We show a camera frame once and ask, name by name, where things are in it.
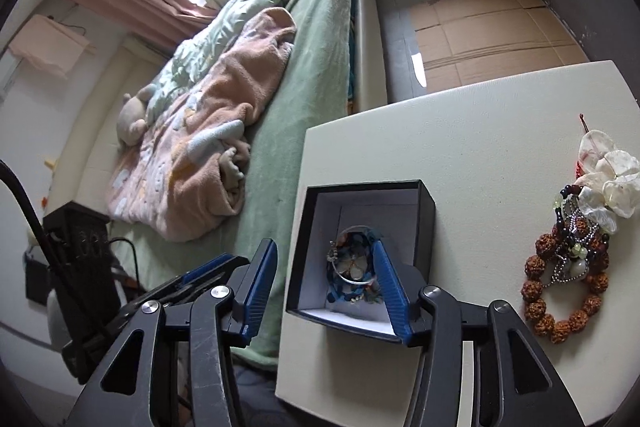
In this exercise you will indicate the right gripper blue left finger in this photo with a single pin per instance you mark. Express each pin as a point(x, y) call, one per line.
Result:
point(251, 286)

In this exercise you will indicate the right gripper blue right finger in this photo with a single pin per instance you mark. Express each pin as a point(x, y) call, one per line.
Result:
point(400, 286)

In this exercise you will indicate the blue flower hair accessory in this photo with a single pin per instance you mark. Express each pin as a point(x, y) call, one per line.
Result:
point(340, 292)

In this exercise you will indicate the silver bangle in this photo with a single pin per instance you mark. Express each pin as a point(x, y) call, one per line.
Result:
point(351, 255)

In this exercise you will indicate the black jewelry box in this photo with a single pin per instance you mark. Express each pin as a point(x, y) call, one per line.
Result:
point(403, 212)

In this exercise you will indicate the pink fleece blanket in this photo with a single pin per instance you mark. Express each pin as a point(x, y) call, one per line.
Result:
point(186, 177)

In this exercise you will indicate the beige plush toy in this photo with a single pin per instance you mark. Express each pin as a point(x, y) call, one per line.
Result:
point(131, 122)

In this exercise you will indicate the green bed sheet mattress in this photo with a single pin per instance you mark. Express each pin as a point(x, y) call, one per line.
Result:
point(313, 90)

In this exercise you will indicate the padded cream headboard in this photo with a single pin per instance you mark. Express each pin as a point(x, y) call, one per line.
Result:
point(91, 152)

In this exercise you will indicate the flattened cardboard on floor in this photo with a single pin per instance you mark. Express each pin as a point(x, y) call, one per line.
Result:
point(461, 42)

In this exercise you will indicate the green floral duvet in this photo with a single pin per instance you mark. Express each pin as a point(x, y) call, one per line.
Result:
point(194, 57)

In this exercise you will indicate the white bed frame side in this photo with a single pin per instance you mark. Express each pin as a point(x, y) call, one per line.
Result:
point(369, 88)

